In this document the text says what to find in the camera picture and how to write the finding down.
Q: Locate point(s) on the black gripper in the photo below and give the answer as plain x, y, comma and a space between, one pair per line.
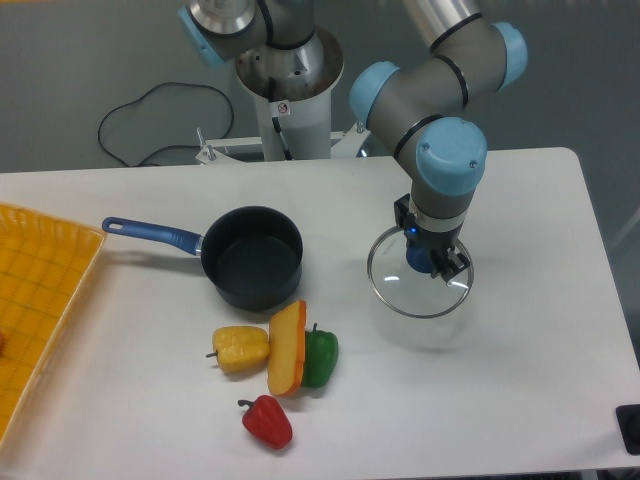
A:
431, 242

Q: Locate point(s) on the glass lid blue knob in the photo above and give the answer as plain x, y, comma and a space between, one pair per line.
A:
404, 280

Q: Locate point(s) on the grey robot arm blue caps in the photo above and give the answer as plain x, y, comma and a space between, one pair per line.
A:
414, 114

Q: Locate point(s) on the green toy bell pepper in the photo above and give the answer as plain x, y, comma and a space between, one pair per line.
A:
322, 350

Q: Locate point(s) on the orange toy pumpkin slice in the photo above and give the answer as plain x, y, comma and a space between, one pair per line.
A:
287, 349

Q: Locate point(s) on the yellow toy bell pepper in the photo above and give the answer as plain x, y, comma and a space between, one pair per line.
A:
239, 348

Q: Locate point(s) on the black table grommet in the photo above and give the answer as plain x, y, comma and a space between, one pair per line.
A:
628, 417

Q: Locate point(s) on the red toy bell pepper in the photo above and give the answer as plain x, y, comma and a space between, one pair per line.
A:
266, 421

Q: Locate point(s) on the yellow plastic basket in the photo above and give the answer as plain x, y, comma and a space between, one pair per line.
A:
46, 262

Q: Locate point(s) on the white metal base bracket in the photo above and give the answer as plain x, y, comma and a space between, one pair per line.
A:
344, 144

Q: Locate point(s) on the black saucepan blue handle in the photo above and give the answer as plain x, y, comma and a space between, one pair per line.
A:
252, 254

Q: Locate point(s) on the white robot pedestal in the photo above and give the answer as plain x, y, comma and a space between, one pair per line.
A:
291, 90

